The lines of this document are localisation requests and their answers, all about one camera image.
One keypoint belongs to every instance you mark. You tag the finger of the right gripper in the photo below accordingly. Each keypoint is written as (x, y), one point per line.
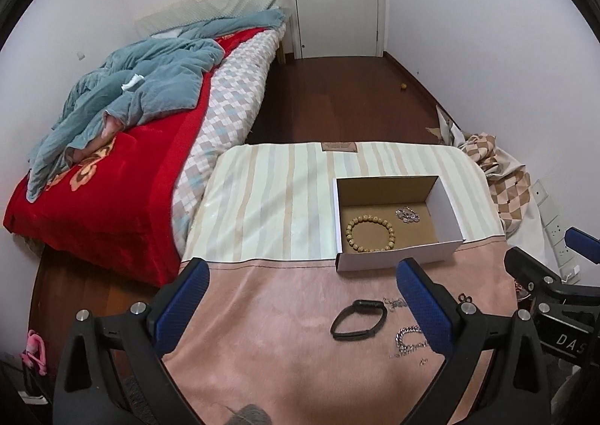
(583, 243)
(533, 276)

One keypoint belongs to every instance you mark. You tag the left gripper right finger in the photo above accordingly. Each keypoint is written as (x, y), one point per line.
(514, 389)

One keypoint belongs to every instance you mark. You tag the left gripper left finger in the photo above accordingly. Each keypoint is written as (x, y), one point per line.
(88, 388)

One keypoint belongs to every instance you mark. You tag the small black earring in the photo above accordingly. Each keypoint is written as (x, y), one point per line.
(463, 298)

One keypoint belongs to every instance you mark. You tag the black smart band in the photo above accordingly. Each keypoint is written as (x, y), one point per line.
(361, 320)

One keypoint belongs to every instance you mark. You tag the white power strip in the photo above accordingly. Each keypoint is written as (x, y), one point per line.
(564, 258)

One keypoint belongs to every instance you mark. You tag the pink slipper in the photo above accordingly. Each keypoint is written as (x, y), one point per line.
(34, 354)

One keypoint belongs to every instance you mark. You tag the beige checkered cloth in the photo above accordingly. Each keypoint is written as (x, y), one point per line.
(507, 179)

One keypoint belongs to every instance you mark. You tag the white cardboard box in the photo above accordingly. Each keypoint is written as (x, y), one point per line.
(382, 220)

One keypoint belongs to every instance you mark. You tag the red blanket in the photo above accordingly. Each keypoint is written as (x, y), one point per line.
(112, 207)

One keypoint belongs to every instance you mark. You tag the white tube on quilt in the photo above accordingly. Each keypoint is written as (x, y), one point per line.
(132, 83)

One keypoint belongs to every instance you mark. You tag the checkered mattress sheet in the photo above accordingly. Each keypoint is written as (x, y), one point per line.
(236, 93)

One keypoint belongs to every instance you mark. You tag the blue-grey quilt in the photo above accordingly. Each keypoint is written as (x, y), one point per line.
(173, 69)

